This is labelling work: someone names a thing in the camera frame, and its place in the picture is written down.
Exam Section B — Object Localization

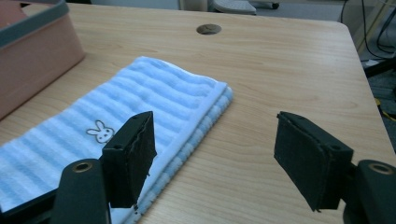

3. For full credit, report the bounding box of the blue striped towel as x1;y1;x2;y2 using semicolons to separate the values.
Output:
0;55;234;224

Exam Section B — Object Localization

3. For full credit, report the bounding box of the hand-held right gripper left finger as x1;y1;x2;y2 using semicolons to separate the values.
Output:
101;110;158;209

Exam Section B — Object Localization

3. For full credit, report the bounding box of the pink storage box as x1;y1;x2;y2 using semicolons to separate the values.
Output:
0;0;86;120

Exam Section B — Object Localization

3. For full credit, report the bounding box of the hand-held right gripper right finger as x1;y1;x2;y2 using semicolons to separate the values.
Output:
274;111;355;212

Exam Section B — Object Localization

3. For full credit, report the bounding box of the office chair base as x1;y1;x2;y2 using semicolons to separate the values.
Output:
207;0;280;16

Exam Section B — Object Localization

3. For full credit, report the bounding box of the black cable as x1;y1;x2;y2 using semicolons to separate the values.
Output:
340;0;396;60

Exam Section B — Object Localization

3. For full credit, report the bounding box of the yellow cable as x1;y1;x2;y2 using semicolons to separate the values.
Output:
375;97;396;122

